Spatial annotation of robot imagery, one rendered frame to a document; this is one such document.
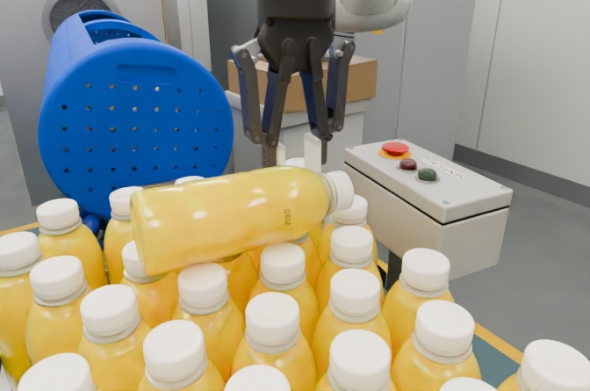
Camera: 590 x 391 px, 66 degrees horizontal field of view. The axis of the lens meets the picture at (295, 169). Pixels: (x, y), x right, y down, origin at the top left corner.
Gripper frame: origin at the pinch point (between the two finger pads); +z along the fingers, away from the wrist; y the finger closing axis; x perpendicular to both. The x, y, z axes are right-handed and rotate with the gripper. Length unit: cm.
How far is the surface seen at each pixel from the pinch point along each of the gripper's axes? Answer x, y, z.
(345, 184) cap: 10.1, -0.4, -2.3
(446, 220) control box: 12.4, -11.5, 3.2
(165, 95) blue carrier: -25.4, 9.2, -4.1
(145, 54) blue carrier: -25.4, 11.4, -10.2
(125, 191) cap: -6.7, 17.8, 2.0
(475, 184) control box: 9.6, -18.2, 1.6
